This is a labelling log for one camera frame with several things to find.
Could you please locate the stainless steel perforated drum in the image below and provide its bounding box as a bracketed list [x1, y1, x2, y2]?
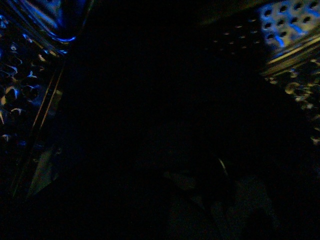
[0, 0, 320, 199]

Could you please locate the dark navy knit garment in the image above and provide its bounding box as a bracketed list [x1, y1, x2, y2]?
[11, 5, 320, 240]

